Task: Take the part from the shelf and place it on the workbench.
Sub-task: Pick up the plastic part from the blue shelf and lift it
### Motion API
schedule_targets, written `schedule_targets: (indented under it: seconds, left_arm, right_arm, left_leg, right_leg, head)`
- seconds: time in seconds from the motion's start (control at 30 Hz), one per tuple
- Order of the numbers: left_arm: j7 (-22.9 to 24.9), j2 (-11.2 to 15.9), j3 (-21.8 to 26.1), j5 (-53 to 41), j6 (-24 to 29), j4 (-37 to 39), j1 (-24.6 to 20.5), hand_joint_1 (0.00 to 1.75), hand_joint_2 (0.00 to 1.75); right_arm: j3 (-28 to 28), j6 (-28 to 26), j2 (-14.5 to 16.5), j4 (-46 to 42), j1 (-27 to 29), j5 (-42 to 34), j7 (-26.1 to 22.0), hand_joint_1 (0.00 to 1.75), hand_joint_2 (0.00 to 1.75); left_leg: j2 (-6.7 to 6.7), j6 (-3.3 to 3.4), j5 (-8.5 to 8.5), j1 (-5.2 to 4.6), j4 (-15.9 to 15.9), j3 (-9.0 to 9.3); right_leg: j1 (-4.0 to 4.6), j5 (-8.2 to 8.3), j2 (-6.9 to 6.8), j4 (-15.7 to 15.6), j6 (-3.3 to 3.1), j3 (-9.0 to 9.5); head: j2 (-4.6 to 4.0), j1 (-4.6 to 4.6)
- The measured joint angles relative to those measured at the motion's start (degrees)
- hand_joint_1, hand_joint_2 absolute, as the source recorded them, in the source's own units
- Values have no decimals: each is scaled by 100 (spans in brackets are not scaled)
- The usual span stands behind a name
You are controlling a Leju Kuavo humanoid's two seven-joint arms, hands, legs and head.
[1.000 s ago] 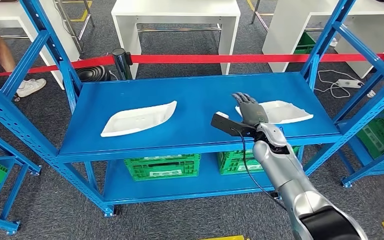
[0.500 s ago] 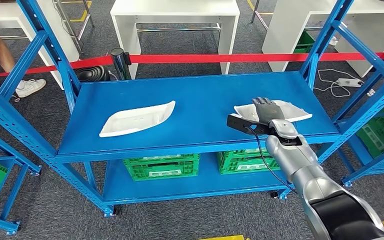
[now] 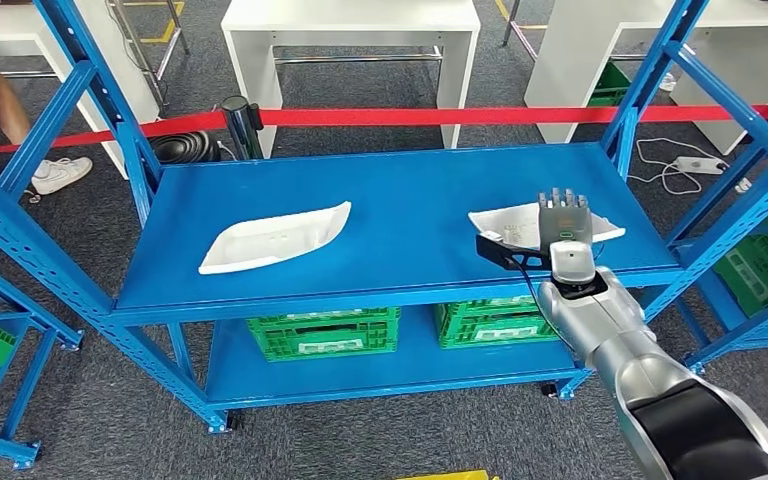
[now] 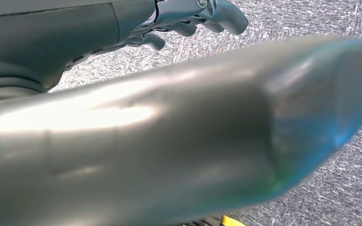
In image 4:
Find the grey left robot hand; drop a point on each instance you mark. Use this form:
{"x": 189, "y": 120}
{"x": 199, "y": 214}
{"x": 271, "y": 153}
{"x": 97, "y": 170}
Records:
{"x": 59, "y": 31}

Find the silver robot leg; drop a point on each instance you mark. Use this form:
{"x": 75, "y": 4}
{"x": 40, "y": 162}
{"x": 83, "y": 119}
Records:
{"x": 168, "y": 140}

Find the yellow tape square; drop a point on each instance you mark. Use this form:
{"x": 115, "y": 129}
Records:
{"x": 231, "y": 222}

